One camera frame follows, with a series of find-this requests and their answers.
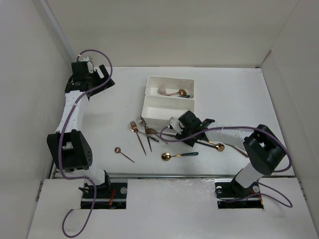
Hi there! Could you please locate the large copper spoon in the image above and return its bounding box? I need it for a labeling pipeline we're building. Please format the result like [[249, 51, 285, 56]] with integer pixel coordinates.
[[165, 89, 187, 96]]

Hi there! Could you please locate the copper fork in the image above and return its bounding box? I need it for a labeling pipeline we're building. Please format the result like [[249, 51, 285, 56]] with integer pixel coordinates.
[[130, 121, 147, 156]]

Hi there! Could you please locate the black spoon green handle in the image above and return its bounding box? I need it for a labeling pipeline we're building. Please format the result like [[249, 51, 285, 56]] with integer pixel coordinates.
[[196, 140, 213, 146]]

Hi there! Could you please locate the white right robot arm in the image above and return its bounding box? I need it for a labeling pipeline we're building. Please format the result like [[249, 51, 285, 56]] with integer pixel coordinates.
[[169, 111, 286, 199]]

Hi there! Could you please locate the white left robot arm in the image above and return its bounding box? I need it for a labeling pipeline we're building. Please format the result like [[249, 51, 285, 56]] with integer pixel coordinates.
[[47, 58, 115, 172]]

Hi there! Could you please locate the white near plastic container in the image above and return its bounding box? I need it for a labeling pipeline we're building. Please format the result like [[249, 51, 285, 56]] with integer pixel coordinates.
[[141, 95, 195, 129]]

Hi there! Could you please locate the white plastic container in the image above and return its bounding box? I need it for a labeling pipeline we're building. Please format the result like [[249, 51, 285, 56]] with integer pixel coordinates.
[[141, 95, 195, 129], [145, 76, 195, 99]]

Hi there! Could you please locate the white far plastic container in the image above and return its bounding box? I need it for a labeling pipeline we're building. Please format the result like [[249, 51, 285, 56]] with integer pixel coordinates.
[[145, 76, 195, 99]]

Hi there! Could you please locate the white ceramic spoon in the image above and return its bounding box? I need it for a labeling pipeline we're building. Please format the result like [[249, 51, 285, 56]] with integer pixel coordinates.
[[157, 87, 167, 95]]

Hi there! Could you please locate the black fork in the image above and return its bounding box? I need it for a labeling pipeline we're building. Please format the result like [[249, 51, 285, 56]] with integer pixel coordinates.
[[139, 116, 153, 152]]

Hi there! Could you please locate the copper knife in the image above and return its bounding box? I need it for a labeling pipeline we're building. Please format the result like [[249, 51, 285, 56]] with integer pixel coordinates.
[[230, 145, 248, 158]]

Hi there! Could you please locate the small copper spoon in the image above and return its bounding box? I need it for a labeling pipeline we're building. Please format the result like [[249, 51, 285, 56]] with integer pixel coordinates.
[[114, 147, 135, 163]]

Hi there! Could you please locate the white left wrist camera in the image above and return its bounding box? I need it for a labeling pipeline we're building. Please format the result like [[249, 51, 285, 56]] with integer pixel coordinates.
[[80, 57, 104, 79]]

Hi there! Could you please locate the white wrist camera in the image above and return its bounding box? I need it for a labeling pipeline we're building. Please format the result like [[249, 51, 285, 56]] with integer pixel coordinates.
[[169, 117, 184, 134], [80, 57, 104, 79]]

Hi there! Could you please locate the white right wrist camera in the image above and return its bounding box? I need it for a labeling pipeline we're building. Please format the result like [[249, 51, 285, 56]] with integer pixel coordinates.
[[169, 117, 184, 134]]

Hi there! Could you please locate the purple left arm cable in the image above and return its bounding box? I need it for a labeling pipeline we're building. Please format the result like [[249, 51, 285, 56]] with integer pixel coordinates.
[[58, 49, 113, 238]]

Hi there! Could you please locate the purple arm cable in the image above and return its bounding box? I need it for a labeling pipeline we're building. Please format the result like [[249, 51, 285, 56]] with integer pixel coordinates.
[[58, 49, 113, 238], [159, 125, 294, 209]]

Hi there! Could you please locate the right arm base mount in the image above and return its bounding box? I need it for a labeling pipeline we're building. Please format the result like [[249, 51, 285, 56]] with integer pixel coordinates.
[[214, 182, 264, 209]]

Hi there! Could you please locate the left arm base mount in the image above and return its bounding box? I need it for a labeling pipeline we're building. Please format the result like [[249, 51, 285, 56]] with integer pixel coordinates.
[[79, 182, 128, 210]]

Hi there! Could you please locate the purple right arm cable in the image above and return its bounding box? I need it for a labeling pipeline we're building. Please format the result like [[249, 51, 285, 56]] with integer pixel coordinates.
[[159, 125, 294, 209]]

